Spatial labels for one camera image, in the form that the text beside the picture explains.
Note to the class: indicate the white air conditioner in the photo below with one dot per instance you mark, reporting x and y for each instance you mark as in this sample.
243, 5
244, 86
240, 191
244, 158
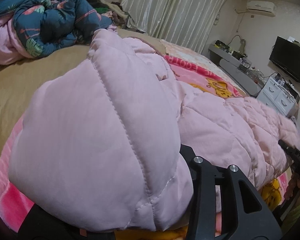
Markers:
261, 6

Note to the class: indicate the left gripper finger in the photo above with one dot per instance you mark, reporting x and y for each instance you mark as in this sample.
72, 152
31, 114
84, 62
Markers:
225, 205

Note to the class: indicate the white striped curtain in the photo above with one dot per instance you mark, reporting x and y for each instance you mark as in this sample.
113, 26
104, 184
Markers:
183, 22

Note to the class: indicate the peach patterned blanket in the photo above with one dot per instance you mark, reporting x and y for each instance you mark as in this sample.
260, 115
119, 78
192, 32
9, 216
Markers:
197, 60

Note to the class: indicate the white drawer chest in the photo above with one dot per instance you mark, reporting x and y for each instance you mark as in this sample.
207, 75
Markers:
278, 98

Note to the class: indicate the black television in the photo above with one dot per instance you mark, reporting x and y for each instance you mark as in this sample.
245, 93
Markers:
286, 56

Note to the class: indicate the right hand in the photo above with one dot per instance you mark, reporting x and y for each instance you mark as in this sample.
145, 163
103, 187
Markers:
293, 184

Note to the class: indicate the blue floral duvet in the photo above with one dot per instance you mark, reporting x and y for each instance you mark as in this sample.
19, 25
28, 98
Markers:
35, 29

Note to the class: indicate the green right sleeve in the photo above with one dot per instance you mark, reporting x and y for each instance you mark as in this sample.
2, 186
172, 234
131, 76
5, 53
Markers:
290, 219

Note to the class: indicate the pile of clothes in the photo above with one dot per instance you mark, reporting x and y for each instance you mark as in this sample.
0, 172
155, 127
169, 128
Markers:
115, 12

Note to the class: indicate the pink quilted jacket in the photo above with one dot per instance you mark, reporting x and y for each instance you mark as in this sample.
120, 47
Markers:
209, 125

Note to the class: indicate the pink cartoon fleece blanket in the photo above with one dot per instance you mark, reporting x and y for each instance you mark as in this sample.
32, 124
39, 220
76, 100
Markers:
19, 81

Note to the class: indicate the tan bed sheet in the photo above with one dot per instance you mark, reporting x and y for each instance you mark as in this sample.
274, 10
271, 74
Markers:
98, 113

